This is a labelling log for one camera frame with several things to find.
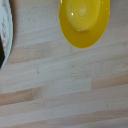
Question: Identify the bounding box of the white floral rim plate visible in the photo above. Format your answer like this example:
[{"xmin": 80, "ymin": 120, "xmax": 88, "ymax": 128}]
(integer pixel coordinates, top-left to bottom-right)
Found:
[{"xmin": 0, "ymin": 0, "xmax": 15, "ymax": 70}]

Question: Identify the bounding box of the yellow bowl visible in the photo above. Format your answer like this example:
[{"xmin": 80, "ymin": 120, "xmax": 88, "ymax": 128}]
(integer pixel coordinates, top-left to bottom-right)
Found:
[{"xmin": 58, "ymin": 0, "xmax": 111, "ymax": 50}]

